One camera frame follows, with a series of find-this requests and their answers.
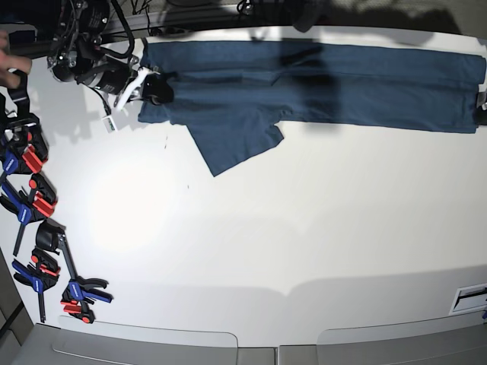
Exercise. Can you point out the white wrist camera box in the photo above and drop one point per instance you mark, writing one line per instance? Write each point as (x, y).
(109, 124)

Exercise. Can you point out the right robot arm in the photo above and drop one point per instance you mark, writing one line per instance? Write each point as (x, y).
(77, 55)

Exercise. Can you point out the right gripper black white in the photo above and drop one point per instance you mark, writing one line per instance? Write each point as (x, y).
(109, 76)

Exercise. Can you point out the person hand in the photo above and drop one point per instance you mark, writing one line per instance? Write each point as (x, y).
(9, 62)

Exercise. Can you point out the white slotted table plate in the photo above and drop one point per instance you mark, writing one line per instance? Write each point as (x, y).
(469, 299)

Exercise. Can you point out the dark blue T-shirt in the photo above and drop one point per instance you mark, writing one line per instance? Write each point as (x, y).
(231, 95)

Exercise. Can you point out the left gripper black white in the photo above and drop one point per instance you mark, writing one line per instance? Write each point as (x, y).
(481, 109)

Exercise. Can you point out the blue red bar clamp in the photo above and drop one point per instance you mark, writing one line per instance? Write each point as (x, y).
(80, 293)
(41, 275)
(23, 148)
(38, 205)

